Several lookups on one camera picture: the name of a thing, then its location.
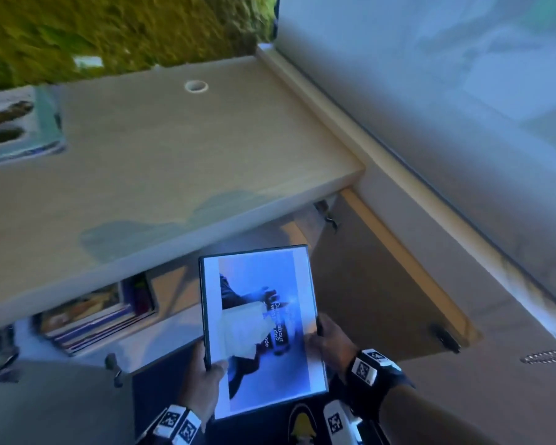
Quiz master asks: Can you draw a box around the person's right hand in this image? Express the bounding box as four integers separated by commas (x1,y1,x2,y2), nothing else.
304,313,358,381

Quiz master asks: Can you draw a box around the person's left hand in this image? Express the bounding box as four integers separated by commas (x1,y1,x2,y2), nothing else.
178,340,230,427

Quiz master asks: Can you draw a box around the large blue photo folder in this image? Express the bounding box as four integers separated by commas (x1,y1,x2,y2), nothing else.
199,245,329,420

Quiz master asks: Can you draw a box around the colourful striped book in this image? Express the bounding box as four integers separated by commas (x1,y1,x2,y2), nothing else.
130,272,156,316

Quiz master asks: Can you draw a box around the thick yellow bird cover book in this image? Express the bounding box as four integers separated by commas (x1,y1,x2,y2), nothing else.
39,283,122,338

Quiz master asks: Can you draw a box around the person's right forearm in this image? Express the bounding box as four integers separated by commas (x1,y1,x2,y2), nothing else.
379,383,520,445

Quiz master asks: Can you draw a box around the yellow and black shoe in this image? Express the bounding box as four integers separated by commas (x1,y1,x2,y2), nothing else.
289,402,319,445

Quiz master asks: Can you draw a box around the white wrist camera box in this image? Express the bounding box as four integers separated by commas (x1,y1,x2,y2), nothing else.
322,400,363,445

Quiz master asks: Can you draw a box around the metal bead chain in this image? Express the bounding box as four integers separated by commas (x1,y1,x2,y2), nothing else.
520,346,556,366

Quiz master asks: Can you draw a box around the green moss wall panel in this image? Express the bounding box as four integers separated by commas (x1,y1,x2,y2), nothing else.
0,0,280,94

